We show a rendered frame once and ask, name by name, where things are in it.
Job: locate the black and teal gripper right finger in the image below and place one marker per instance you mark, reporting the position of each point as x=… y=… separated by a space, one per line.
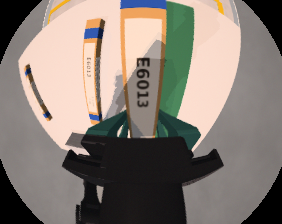
x=177 y=127

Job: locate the orange welding electrode pack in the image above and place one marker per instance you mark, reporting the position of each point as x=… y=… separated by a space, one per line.
x=35 y=93

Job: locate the brown cardboard box with blue bands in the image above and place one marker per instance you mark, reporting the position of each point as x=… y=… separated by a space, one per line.
x=143 y=41

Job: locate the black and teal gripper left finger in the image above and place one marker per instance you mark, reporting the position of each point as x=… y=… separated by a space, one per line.
x=111 y=126

